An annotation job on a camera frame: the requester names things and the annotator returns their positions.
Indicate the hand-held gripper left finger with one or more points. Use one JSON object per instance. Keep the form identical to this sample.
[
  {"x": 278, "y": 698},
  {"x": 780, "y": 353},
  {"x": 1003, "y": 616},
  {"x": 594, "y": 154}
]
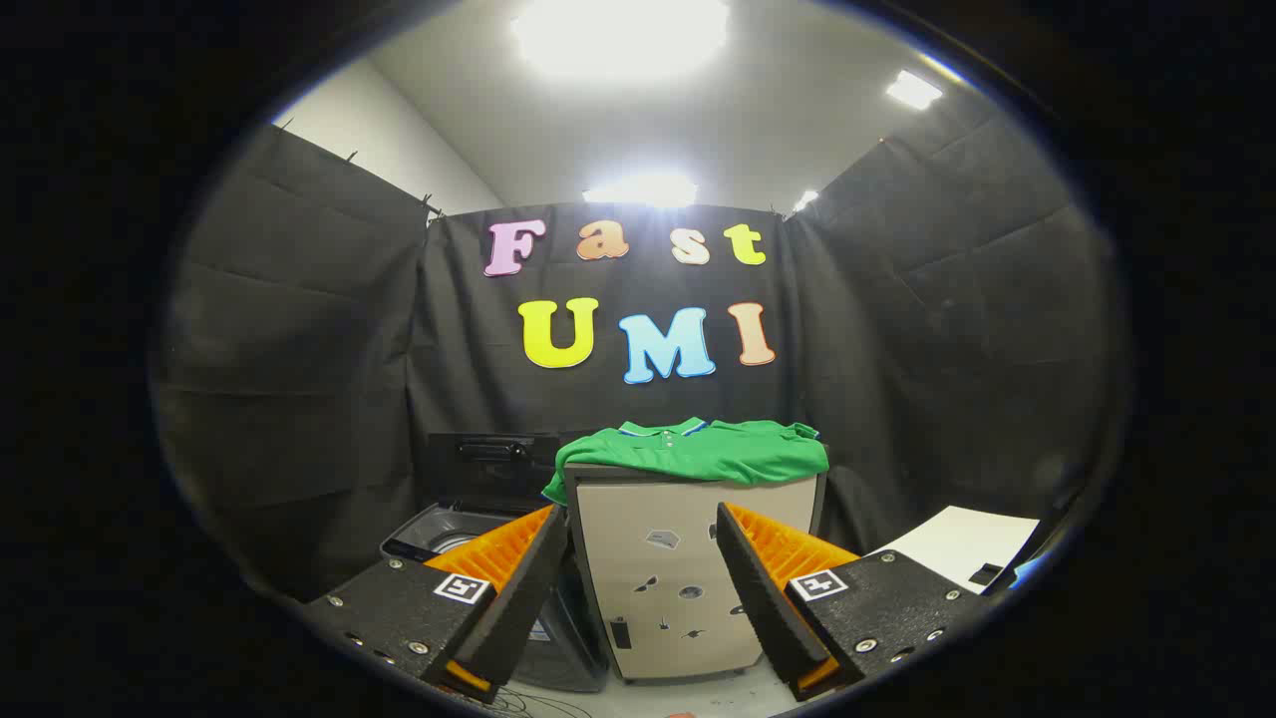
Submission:
[{"x": 518, "y": 598}]

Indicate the white table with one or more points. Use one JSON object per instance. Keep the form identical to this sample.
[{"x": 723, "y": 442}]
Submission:
[{"x": 957, "y": 543}]

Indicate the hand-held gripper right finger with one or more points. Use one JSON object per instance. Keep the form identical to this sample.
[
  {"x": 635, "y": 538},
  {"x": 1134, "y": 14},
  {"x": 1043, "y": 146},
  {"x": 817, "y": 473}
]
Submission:
[{"x": 763, "y": 598}]

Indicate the dark grey washing machine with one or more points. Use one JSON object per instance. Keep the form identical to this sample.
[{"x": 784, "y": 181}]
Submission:
[{"x": 573, "y": 648}]

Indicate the green polo shirt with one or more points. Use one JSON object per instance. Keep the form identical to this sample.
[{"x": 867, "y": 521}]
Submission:
[{"x": 698, "y": 454}]

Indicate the rectangular ceiling light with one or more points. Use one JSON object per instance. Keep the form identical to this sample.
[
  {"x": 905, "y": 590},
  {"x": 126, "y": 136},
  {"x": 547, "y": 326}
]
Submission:
[{"x": 914, "y": 90}]

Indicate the small ceiling light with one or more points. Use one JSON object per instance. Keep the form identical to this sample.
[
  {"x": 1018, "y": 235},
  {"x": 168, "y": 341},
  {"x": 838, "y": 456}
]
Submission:
[{"x": 805, "y": 200}]

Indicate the beige cabinet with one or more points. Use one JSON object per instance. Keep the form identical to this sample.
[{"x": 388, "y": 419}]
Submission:
[{"x": 618, "y": 538}]

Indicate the small black object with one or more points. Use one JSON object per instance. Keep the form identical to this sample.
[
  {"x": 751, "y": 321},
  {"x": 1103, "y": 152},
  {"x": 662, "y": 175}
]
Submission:
[{"x": 985, "y": 574}]

